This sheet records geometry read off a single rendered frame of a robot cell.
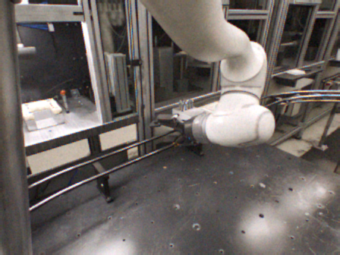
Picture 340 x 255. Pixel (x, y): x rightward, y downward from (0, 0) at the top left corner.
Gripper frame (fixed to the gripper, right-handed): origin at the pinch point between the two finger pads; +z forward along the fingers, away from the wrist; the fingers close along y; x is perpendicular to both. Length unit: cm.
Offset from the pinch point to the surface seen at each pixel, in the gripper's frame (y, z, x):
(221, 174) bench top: -35.0, -3.8, -5.8
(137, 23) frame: 33.3, 5.2, -26.4
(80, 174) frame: -2, 50, 26
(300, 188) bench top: -53, -28, -15
